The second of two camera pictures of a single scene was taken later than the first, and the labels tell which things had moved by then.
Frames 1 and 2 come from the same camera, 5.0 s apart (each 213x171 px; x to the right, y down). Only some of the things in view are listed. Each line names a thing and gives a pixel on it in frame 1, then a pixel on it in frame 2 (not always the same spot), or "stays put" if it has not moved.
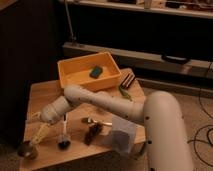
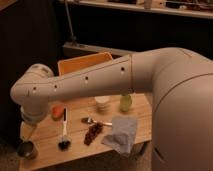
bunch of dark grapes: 92,132 stays put
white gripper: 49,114 to 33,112
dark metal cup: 27,150 stays put
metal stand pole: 69,21 stays put
